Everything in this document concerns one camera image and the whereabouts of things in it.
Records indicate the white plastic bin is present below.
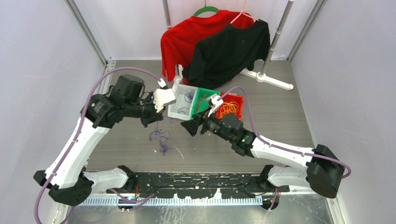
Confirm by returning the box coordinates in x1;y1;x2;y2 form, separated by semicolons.
168;84;198;120

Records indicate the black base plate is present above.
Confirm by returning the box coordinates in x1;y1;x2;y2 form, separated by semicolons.
106;172;290;200

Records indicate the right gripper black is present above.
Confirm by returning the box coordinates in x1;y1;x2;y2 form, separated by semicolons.
181;106;234;143

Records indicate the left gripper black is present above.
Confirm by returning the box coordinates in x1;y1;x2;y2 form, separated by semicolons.
124;91;166;128

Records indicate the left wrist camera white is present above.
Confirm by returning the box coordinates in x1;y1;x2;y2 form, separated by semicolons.
153;78;176;114

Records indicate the green plastic bin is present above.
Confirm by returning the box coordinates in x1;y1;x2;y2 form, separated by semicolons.
191;88;220;118

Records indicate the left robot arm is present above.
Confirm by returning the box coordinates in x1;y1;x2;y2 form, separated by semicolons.
34;74;167;206

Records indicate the white clothes rack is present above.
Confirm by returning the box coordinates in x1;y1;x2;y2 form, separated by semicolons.
162;0;295;91

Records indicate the red t-shirt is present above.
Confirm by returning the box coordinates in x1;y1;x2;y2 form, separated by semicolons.
160;10;239;81

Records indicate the pink clothes hanger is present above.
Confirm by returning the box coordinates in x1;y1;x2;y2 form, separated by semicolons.
230;0;259;24

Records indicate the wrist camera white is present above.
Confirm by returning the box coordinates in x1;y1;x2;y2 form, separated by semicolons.
206;93;224;117
153;78;176;114

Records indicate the green clothes hanger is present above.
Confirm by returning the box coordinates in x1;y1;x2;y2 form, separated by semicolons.
193;0;220;16

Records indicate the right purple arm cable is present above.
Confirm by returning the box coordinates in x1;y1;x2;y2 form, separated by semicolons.
218;86;353;211

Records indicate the red plastic bin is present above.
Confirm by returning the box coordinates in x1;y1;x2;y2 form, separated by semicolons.
216;93;244;119

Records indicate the yellow cable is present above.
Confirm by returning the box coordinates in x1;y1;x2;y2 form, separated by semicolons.
218;101;240;117

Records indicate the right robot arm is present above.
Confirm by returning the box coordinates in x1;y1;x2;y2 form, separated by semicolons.
181;112;346;198

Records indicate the black t-shirt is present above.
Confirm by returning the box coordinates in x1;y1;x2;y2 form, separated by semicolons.
182;20;270;89

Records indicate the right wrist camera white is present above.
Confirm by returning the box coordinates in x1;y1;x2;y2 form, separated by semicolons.
206;93;224;117

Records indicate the red cable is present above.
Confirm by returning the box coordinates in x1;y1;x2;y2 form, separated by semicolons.
195;92;217;113

